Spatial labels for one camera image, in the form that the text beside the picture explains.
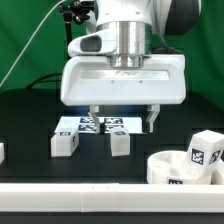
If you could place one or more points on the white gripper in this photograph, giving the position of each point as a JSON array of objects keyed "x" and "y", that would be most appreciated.
[{"x": 91, "y": 81}]

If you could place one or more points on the white round stool seat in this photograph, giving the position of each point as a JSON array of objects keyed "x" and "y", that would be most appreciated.
[{"x": 165, "y": 168}]

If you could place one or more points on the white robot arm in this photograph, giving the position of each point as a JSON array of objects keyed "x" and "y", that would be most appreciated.
[{"x": 114, "y": 64}]

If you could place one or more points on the white paper marker sheet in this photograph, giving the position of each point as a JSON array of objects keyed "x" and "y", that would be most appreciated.
[{"x": 85, "y": 124}]

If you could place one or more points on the white left block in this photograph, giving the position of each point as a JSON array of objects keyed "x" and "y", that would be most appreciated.
[{"x": 2, "y": 153}]

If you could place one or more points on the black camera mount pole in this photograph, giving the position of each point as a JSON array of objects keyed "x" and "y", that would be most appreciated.
[{"x": 70, "y": 15}]

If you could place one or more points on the black camera on mount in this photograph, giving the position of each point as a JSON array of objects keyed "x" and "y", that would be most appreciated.
[{"x": 83, "y": 4}]

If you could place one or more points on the white front rail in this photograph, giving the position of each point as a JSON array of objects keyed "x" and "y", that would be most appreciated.
[{"x": 24, "y": 197}]

